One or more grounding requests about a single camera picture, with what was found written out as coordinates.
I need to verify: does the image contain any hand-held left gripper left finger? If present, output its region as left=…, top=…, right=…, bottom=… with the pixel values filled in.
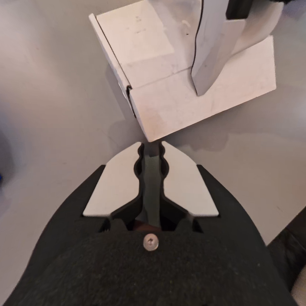
left=83, top=142, right=145, bottom=231

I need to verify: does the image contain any white cardboard box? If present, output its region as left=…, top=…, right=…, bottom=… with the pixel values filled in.
left=88, top=0, right=277, bottom=143

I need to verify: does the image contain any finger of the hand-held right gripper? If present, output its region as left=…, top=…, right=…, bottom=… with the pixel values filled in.
left=191, top=0, right=248, bottom=96
left=149, top=0, right=203, bottom=72

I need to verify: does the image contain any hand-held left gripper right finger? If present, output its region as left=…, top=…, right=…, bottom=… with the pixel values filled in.
left=158, top=141, right=219, bottom=231

